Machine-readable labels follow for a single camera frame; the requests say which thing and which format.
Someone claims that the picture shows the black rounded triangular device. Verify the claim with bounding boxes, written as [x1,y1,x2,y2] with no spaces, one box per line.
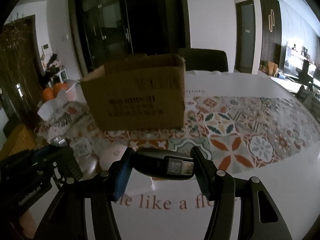
[132,148,194,180]

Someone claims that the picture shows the orange fruit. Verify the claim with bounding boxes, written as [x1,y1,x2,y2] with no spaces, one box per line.
[53,83,68,97]
[42,87,55,102]

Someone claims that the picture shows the black dining chair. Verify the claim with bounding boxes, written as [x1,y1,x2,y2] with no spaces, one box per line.
[178,48,229,72]

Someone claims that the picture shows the patterned floral table mat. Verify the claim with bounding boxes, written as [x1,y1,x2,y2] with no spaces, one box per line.
[64,96,319,174]

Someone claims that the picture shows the white round deer night light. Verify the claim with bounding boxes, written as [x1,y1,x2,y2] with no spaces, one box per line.
[99,144,127,171]

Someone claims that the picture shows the orange fruit left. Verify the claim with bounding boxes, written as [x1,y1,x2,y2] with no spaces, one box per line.
[42,87,55,102]

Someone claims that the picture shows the dark glass cabinet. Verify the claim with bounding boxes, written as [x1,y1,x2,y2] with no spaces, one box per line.
[68,0,191,76]

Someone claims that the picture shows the white fruit basket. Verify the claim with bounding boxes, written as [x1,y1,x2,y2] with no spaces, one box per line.
[57,81,77,102]

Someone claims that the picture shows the white tv console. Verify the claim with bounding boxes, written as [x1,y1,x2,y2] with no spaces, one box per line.
[260,42,320,93]

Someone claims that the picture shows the silver egg-shaped device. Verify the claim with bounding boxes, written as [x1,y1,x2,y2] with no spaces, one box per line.
[78,153,100,179]

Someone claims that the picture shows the orange fruit right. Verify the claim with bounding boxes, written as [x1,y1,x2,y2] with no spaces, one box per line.
[53,83,68,97]

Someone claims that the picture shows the dark wall panel with ornament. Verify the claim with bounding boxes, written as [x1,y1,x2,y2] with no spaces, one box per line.
[260,0,282,64]

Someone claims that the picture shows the dark interior door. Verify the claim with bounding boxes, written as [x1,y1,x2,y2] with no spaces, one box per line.
[235,0,255,74]

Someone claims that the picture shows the brown cardboard box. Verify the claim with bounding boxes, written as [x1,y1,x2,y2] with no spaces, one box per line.
[80,54,185,131]

